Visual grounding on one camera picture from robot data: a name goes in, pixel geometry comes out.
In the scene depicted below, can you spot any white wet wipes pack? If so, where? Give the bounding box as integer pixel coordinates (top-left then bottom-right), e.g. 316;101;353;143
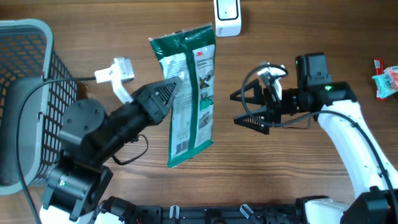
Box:
372;74;397;98

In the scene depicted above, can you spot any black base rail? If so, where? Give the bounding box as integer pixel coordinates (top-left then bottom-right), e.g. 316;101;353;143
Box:
99;195;352;224

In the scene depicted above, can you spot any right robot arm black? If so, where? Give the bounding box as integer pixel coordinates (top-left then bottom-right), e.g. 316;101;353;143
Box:
230;52;397;223

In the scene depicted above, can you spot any pink tissue packet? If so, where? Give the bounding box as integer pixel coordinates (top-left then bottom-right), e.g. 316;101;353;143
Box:
384;65;398;89

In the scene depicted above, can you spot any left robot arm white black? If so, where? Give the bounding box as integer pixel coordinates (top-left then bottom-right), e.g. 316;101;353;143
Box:
42;77;182;222

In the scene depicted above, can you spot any grey plastic lattice basket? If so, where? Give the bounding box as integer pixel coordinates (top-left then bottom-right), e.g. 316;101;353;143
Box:
1;19;78;196

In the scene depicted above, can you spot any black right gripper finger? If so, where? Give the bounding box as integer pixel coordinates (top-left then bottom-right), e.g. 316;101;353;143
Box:
230;79;264;105
234;108;270;134

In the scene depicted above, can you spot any white barcode scanner box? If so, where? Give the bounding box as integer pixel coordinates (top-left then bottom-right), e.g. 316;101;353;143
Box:
213;0;242;37

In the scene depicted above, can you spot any green 3M gloves packet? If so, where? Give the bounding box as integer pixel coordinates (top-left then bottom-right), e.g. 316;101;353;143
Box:
149;23;216;168

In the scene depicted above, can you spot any red Nescafe stick sachet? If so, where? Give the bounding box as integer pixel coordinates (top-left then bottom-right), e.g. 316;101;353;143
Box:
374;58;386;102

